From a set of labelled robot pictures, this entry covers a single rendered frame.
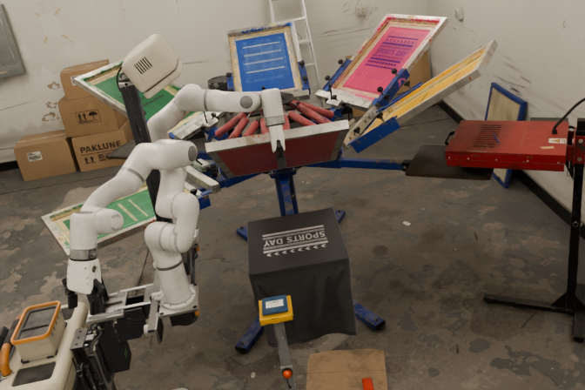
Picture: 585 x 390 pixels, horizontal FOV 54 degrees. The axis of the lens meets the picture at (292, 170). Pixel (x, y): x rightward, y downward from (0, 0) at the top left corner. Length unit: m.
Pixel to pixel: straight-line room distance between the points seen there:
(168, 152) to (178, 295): 0.54
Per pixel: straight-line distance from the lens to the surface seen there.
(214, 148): 2.32
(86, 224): 1.75
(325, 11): 6.89
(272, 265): 2.57
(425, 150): 3.53
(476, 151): 3.08
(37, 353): 2.53
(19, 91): 7.47
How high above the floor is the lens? 2.34
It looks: 24 degrees down
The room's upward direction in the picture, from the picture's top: 9 degrees counter-clockwise
